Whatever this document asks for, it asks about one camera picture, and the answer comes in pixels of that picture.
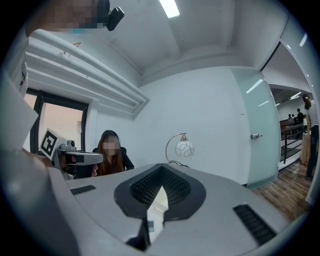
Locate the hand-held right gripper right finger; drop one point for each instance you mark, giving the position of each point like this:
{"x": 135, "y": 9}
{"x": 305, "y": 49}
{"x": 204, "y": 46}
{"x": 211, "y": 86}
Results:
{"x": 220, "y": 225}

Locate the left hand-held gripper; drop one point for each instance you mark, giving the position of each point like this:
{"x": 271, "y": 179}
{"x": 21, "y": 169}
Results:
{"x": 48, "y": 145}

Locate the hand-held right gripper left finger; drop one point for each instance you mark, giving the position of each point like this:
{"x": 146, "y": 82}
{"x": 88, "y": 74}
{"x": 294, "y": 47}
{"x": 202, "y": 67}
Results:
{"x": 100, "y": 200}

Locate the white organizer tray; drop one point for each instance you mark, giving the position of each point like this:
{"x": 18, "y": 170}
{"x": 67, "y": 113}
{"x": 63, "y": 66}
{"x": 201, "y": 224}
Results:
{"x": 157, "y": 200}

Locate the person's left forearm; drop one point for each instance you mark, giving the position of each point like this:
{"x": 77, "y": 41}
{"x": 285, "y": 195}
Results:
{"x": 37, "y": 157}

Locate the black framed window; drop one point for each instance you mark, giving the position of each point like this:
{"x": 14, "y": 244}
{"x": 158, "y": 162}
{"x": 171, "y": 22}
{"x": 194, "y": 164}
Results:
{"x": 62, "y": 120}

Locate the white stepped cornice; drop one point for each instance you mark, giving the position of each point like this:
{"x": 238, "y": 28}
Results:
{"x": 87, "y": 80}

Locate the white globe table lamp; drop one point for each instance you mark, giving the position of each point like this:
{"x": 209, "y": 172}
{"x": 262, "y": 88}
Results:
{"x": 185, "y": 148}

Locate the person's white shirt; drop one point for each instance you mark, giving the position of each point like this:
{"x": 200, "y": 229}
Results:
{"x": 15, "y": 112}

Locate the frosted glass door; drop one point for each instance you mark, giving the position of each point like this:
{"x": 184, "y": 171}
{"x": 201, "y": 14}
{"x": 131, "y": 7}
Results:
{"x": 260, "y": 130}

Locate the black railing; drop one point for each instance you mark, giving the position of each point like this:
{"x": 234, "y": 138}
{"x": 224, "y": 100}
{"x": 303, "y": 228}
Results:
{"x": 290, "y": 142}

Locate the person's head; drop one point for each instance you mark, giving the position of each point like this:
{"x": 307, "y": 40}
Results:
{"x": 65, "y": 15}

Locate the ceiling light panel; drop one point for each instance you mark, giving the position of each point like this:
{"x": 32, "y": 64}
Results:
{"x": 170, "y": 7}

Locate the black head-mounted camera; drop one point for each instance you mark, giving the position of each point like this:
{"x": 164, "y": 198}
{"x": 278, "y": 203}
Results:
{"x": 112, "y": 15}

